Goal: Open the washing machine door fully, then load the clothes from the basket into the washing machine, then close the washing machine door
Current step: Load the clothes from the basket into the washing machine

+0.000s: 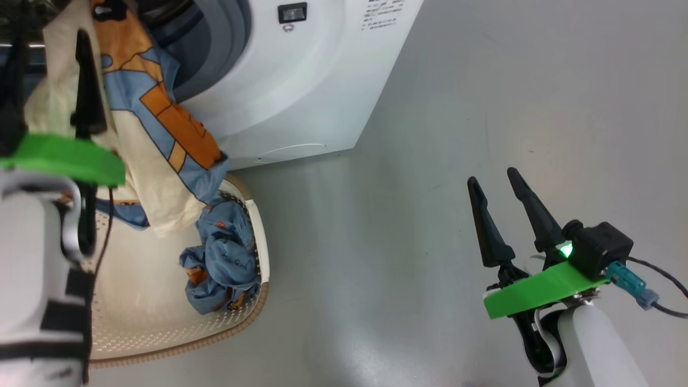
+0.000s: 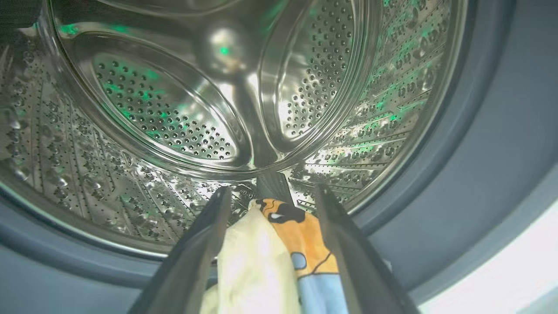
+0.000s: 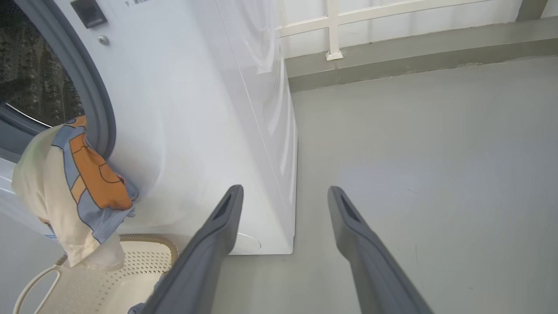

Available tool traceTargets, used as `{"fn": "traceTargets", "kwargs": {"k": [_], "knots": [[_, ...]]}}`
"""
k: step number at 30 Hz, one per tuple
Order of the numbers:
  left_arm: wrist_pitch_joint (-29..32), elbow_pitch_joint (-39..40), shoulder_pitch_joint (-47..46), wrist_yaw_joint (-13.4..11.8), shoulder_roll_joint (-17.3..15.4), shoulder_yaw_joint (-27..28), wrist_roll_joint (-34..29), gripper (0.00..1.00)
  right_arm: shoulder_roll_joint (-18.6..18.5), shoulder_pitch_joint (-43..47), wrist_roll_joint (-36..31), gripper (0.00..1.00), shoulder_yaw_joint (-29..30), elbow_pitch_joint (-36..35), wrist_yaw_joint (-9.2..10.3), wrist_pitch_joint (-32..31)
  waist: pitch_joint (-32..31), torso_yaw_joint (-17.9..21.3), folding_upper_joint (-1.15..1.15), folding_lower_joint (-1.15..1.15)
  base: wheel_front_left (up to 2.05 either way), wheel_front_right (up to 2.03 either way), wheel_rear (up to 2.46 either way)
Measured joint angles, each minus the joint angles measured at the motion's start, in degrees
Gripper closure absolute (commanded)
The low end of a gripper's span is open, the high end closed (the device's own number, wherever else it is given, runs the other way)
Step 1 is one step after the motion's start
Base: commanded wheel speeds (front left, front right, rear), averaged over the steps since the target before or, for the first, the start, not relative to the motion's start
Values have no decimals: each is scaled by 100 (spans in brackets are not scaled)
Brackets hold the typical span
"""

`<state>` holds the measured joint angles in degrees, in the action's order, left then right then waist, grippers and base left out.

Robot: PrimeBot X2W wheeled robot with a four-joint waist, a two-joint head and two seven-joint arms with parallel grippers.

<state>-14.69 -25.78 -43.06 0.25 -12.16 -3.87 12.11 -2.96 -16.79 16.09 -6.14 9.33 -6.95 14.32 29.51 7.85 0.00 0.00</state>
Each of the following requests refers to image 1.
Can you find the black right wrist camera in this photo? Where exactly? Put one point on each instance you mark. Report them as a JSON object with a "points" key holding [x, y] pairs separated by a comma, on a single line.
{"points": [[602, 250]]}

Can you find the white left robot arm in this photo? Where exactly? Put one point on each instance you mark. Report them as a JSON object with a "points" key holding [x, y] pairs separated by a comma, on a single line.
{"points": [[27, 242]]}

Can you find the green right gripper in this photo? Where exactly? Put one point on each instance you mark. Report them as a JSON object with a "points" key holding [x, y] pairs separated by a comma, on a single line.
{"points": [[543, 290]]}

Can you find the blue patterned garment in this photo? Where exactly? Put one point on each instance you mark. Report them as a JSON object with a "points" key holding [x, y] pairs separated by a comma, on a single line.
{"points": [[226, 258]]}

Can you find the cream perforated laundry basket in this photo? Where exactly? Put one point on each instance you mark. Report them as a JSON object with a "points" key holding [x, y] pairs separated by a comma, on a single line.
{"points": [[150, 301]]}

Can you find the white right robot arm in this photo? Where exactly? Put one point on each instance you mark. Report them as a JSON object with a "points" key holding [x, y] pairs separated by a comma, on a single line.
{"points": [[596, 349]]}

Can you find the round white filter cover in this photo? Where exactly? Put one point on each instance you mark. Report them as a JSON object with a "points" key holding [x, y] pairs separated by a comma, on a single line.
{"points": [[290, 152]]}

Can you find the white front-load washing machine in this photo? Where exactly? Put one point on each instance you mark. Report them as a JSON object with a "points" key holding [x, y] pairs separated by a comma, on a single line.
{"points": [[301, 80]]}

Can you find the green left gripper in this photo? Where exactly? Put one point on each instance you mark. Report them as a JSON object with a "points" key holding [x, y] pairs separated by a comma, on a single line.
{"points": [[64, 158]]}

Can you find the cream orange blue garment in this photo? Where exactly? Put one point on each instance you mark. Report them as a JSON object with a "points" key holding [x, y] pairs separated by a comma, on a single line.
{"points": [[156, 177]]}

